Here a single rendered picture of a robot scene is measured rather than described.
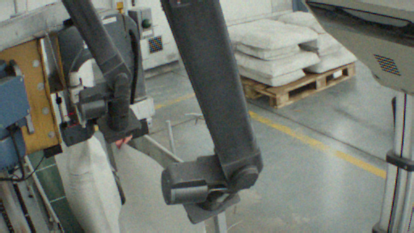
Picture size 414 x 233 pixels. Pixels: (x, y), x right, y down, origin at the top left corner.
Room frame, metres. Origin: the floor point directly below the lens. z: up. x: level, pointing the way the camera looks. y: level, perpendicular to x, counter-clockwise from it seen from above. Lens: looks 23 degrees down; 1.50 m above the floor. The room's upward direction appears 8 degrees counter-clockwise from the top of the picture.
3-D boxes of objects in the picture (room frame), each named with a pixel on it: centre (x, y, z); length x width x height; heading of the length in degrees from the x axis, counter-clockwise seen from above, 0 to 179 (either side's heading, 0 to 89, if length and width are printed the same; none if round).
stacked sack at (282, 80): (4.02, -0.60, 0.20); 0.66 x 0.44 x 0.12; 30
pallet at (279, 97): (4.22, -0.89, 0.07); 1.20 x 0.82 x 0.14; 122
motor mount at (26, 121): (0.98, 0.48, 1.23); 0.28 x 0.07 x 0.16; 30
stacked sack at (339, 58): (4.19, -1.27, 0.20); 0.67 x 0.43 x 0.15; 120
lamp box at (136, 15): (1.28, 0.15, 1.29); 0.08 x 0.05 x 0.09; 30
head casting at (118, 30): (1.31, 0.34, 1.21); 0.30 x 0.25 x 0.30; 30
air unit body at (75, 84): (1.10, 0.33, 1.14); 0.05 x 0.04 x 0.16; 120
